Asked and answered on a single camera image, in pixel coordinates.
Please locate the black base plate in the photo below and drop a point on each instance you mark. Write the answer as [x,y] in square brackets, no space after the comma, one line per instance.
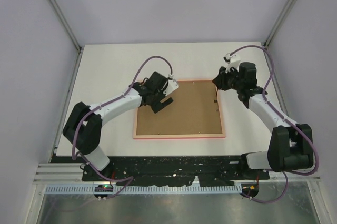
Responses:
[175,171]

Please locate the white slotted cable duct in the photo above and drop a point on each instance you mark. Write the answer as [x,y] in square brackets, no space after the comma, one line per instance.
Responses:
[138,190]

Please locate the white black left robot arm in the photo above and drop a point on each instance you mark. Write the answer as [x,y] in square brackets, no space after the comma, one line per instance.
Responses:
[84,125]

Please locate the pink picture frame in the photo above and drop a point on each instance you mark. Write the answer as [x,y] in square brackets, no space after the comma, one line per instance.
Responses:
[193,114]

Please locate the aluminium front rail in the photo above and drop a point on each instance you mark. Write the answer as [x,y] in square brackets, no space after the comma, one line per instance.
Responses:
[72,173]

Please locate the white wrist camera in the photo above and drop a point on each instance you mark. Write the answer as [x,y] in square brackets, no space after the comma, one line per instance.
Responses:
[233,61]
[170,86]

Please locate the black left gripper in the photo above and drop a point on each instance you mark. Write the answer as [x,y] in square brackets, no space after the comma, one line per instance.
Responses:
[156,108]

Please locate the left aluminium corner post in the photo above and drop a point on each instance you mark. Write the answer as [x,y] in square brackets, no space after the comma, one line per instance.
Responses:
[64,23]

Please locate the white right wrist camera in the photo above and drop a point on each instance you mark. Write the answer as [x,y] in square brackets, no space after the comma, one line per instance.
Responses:
[233,61]

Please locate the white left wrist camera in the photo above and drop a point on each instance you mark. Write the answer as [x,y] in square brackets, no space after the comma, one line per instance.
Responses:
[170,86]

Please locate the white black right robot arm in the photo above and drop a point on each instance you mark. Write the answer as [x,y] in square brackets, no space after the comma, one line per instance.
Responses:
[291,146]

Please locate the right aluminium corner post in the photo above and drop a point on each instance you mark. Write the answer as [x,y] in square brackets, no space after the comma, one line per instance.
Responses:
[286,9]

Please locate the aluminium corner post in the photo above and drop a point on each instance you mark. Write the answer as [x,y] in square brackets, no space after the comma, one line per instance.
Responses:
[286,9]
[64,23]

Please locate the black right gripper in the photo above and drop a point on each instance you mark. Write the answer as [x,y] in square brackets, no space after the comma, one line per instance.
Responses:
[219,81]

